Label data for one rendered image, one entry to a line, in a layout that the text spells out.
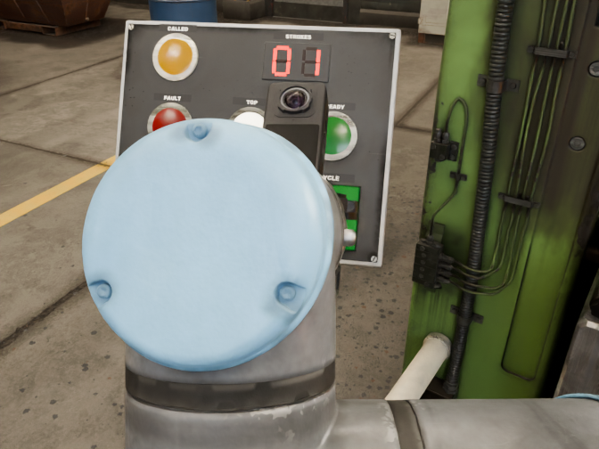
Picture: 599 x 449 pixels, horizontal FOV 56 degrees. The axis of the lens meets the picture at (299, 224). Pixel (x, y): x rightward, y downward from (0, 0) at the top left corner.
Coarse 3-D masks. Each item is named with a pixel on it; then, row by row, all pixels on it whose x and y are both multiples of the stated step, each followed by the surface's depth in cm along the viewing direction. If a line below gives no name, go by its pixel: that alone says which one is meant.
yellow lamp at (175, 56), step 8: (168, 40) 69; (176, 40) 69; (160, 48) 69; (168, 48) 69; (176, 48) 69; (184, 48) 69; (160, 56) 69; (168, 56) 69; (176, 56) 69; (184, 56) 69; (192, 56) 69; (160, 64) 69; (168, 64) 69; (176, 64) 69; (184, 64) 69; (168, 72) 69; (176, 72) 69
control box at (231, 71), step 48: (144, 48) 70; (192, 48) 69; (240, 48) 68; (288, 48) 67; (336, 48) 67; (384, 48) 66; (144, 96) 70; (192, 96) 69; (240, 96) 68; (336, 96) 67; (384, 96) 66; (384, 144) 66; (384, 192) 66
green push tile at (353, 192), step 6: (336, 186) 66; (342, 186) 66; (348, 186) 66; (354, 186) 66; (342, 192) 66; (348, 192) 66; (354, 192) 66; (348, 198) 66; (354, 198) 66; (348, 222) 66; (354, 222) 66; (348, 228) 66; (354, 228) 66; (354, 246) 66
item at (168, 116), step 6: (168, 108) 69; (162, 114) 69; (168, 114) 69; (174, 114) 69; (180, 114) 69; (156, 120) 69; (162, 120) 69; (168, 120) 69; (174, 120) 69; (180, 120) 69; (156, 126) 69; (162, 126) 69
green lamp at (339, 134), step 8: (328, 120) 66; (336, 120) 66; (328, 128) 66; (336, 128) 66; (344, 128) 66; (328, 136) 66; (336, 136) 66; (344, 136) 66; (328, 144) 66; (336, 144) 66; (344, 144) 66; (328, 152) 66; (336, 152) 66
